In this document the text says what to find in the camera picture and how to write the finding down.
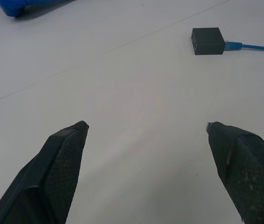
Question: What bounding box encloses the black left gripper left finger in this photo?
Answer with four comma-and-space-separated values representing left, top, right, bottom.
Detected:
0, 120, 90, 224

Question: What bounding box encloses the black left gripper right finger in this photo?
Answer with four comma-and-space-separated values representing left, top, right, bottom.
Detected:
205, 121, 264, 224

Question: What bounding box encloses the small black adapter box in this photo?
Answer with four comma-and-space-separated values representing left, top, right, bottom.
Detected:
190, 27, 226, 56

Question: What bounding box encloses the blue padded object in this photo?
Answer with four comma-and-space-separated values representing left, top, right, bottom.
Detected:
0, 0, 76, 18

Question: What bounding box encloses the blue Ethernet cable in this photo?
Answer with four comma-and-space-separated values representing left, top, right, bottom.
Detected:
224, 40, 264, 53

